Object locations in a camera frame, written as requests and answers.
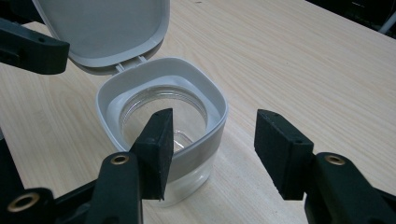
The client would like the white desk leg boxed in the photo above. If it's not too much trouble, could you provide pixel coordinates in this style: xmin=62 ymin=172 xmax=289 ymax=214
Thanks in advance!
xmin=377 ymin=11 xmax=396 ymax=35

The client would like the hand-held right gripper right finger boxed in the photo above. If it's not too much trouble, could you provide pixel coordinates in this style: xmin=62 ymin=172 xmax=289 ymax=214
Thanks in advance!
xmin=253 ymin=108 xmax=396 ymax=224

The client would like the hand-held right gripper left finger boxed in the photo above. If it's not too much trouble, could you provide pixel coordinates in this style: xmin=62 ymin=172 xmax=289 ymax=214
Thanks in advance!
xmin=85 ymin=107 xmax=175 ymax=224

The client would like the clear jar with grey lid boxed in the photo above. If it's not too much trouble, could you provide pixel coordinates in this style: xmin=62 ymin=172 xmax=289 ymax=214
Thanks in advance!
xmin=31 ymin=0 xmax=229 ymax=208

